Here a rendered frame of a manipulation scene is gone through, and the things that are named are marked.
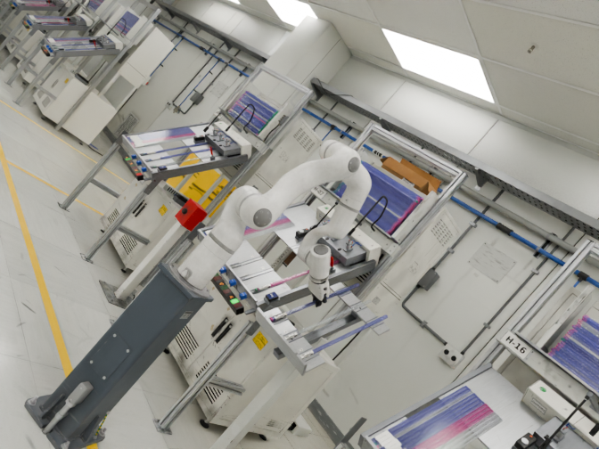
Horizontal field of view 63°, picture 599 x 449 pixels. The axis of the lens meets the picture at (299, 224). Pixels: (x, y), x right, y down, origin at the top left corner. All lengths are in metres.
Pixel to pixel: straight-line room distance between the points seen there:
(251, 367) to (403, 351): 1.73
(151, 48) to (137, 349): 5.17
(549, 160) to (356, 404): 2.47
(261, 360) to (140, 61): 4.78
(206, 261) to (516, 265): 2.75
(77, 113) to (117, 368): 5.01
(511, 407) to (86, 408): 1.58
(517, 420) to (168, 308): 1.37
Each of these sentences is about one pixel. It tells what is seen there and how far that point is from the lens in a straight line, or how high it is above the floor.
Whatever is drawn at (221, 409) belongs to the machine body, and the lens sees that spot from 2.67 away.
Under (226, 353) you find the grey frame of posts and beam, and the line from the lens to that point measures 2.32.
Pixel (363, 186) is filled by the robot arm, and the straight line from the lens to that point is 1.94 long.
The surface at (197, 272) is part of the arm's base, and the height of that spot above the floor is 0.76.
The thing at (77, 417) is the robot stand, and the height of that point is 0.10.
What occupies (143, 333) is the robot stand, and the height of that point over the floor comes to 0.48.
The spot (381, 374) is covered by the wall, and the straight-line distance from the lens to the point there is 4.06.
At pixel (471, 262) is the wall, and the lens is 4.09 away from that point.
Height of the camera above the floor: 1.16
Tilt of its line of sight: 1 degrees down
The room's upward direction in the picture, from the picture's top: 41 degrees clockwise
